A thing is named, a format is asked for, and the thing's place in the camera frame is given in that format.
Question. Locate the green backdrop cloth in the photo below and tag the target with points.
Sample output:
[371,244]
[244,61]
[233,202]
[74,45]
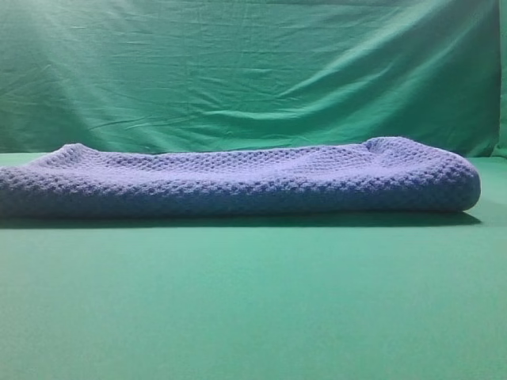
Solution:
[168,76]

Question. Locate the blue waffle-weave towel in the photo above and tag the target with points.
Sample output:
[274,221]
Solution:
[380,174]

